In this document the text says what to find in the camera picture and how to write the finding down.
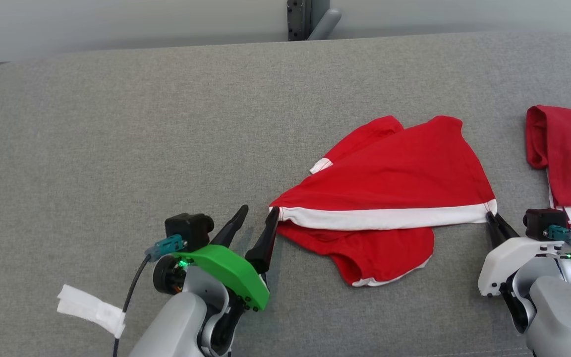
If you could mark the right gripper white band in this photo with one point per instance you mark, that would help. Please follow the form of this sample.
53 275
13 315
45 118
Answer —
501 263

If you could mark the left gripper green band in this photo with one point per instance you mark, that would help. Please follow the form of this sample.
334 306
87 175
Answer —
231 272

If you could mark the red shorts white waistband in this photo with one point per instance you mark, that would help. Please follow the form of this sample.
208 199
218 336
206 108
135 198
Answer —
394 178

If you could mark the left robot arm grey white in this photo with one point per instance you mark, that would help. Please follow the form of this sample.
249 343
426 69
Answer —
176 327

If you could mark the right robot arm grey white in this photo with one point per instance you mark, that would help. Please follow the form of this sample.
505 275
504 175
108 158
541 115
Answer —
558 317

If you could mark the grey fabric sofa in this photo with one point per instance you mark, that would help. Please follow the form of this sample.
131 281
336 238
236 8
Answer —
166 124

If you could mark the white tape tag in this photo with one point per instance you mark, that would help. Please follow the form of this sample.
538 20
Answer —
92 310

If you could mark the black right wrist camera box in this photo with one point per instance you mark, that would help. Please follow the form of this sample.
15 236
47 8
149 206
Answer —
543 220

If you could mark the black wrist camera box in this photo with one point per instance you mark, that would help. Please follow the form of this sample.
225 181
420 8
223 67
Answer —
543 220
189 228

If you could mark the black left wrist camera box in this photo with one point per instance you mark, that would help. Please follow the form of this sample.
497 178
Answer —
189 228

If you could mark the grey metal frame post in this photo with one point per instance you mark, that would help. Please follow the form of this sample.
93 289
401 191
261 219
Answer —
310 20

